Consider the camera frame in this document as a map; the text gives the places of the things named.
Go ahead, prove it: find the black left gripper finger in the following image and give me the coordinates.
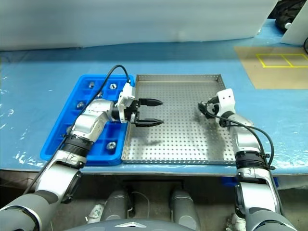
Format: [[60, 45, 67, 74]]
[[134, 118, 165, 128], [138, 97, 165, 108]]

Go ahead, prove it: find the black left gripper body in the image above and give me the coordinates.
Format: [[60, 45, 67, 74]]
[[125, 98, 141, 126]]

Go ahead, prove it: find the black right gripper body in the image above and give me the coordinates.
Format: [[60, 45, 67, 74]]
[[206, 96, 220, 119]]

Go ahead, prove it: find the blue plastic compartment tray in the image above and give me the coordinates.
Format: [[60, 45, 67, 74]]
[[39, 74, 135, 167]]

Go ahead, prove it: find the perforated metal tray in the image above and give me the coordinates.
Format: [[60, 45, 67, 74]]
[[121, 74, 238, 166]]

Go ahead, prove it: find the brown floor mat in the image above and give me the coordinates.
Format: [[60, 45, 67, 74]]
[[234, 46, 308, 90]]

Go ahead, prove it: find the large white board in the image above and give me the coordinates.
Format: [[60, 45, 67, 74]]
[[0, 0, 280, 50]]

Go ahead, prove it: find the dark grey rounded cylinder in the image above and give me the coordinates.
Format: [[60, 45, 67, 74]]
[[100, 190, 132, 223], [169, 190, 202, 227]]

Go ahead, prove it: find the crumpled white wrapper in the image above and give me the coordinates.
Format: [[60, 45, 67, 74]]
[[227, 212, 246, 230], [87, 203, 106, 224]]

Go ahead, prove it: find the blue plastic table cover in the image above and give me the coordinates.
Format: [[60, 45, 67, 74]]
[[0, 19, 308, 178]]

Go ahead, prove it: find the dark grey body with logo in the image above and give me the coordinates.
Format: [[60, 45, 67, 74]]
[[62, 218, 185, 231]]

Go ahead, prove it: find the small white panel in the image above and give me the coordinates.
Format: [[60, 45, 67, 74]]
[[281, 13, 308, 47]]

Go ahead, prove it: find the black bag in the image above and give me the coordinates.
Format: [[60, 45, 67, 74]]
[[275, 0, 308, 31]]

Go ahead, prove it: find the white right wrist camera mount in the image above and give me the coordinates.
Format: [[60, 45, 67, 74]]
[[217, 88, 235, 114]]

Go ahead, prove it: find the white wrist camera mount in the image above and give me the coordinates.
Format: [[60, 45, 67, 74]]
[[117, 82, 136, 124], [217, 88, 235, 114]]

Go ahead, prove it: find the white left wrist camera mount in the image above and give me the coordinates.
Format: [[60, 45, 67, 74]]
[[117, 82, 136, 124]]

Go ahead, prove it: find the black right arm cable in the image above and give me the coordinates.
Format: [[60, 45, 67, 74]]
[[205, 101, 276, 170]]

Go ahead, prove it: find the thin white wire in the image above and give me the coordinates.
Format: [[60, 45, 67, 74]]
[[127, 191, 150, 220]]

